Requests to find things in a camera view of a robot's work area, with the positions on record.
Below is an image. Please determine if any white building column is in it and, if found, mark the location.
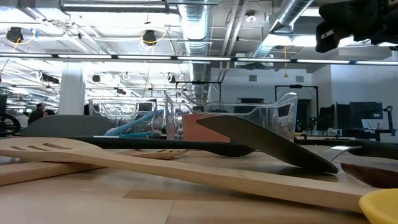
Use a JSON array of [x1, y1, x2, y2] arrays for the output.
[[58, 61, 87, 115]]

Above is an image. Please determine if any black rig frame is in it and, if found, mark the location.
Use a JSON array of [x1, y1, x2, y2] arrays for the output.
[[275, 84, 320, 131], [175, 80, 222, 114]]

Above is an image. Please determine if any black ceiling cable reel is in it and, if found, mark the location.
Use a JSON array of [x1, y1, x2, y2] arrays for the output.
[[6, 26, 24, 43], [142, 29, 158, 46]]

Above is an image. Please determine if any yellow plastic spoon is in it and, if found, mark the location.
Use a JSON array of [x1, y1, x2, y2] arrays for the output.
[[358, 188, 398, 224]]

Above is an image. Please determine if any long ceiling light bar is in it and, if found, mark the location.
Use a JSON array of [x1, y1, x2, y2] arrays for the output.
[[0, 52, 398, 65]]

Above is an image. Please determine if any wooden slotted spoon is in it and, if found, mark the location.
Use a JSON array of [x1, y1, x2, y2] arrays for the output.
[[0, 148, 189, 187]]

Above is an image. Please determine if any large wooden slotted turner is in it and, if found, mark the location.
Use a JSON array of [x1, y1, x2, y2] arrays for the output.
[[0, 137, 379, 214]]

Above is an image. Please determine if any reddish brown wooden spoon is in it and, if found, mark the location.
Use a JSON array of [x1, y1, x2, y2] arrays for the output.
[[340, 162, 398, 189]]

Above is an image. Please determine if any silver slanted ventilation duct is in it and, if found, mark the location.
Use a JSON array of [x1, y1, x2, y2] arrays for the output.
[[250, 0, 313, 60]]

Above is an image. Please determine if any silver spiral ventilation duct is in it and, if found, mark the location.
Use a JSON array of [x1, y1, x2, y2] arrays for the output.
[[178, 0, 213, 103]]

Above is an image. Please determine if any clear plastic bin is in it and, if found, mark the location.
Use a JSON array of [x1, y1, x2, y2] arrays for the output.
[[88, 98, 165, 139], [164, 89, 299, 144]]

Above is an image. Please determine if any light blue spatula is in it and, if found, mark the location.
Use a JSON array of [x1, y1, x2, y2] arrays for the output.
[[104, 109, 165, 137]]

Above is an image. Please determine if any black spatula silver neck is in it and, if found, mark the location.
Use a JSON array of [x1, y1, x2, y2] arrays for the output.
[[195, 114, 398, 174]]

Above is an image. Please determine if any orange plastic bin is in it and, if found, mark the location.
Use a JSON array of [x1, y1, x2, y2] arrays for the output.
[[182, 113, 231, 143]]

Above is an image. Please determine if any black computer monitor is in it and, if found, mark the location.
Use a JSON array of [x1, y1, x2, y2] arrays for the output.
[[320, 104, 351, 130], [349, 101, 384, 121]]

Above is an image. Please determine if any orange hanging cord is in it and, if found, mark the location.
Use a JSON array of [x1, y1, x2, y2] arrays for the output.
[[283, 46, 289, 78]]

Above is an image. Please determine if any black office desk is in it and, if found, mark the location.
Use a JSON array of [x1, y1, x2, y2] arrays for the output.
[[348, 128, 397, 141]]

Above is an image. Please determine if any black equipment stand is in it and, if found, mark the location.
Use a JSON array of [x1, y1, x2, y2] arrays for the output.
[[384, 105, 396, 136]]

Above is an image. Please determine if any black ring-shaped equipment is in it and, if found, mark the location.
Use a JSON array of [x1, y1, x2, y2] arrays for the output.
[[0, 112, 22, 134]]

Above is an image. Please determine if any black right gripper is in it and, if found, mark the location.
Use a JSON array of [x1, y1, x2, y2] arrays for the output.
[[315, 0, 386, 53]]

